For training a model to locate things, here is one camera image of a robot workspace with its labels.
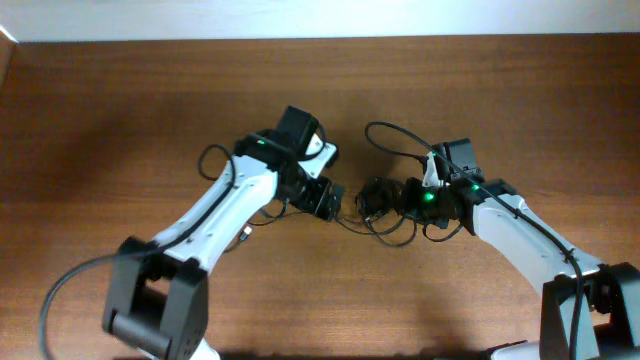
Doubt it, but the black cable bundle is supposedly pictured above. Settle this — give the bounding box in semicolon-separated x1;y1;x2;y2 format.
333;177;419;249

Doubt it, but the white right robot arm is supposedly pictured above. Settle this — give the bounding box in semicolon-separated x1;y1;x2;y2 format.
400;139;639;359

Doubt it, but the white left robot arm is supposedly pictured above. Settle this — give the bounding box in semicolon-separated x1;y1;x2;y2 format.
102;106;342;359

